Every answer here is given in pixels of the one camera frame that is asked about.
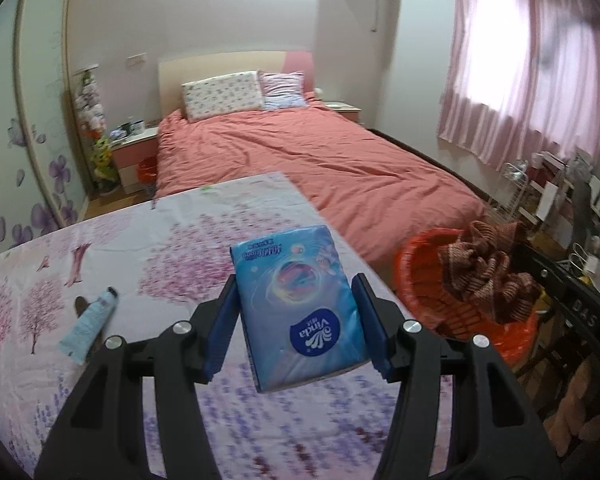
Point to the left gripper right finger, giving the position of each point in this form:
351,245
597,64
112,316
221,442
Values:
382,323

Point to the brown striped scrunchie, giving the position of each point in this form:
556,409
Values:
476,268

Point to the light blue cream tube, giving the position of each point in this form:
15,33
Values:
92,318

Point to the pink nightstand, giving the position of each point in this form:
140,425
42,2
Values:
129,152
346,110

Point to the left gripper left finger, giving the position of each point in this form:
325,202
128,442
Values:
214,323

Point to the cluttered desk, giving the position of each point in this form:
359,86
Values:
568,215

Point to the floral glass wardrobe door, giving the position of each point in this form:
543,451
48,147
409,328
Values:
44,182

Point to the blue Vinda tissue pack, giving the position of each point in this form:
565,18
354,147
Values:
298,311

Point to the striped pink pillow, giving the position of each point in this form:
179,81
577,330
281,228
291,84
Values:
282,90

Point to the red mesh trash basket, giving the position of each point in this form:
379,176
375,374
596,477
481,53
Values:
418,277

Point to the small red bin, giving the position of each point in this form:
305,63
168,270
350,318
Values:
147,171

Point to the bed with coral duvet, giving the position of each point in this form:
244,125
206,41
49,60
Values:
374,193

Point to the plush toy bouquet stack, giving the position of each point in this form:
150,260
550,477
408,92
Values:
93,131

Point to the pink striped curtain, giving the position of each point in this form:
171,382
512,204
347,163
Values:
524,77

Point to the far pink nightstand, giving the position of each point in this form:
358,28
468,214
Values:
346,110

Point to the white wire rack shelf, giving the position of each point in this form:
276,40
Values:
512,196

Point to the left pink nightstand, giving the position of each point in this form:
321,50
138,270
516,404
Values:
129,152

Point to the white floral pillow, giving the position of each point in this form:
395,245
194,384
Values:
221,95

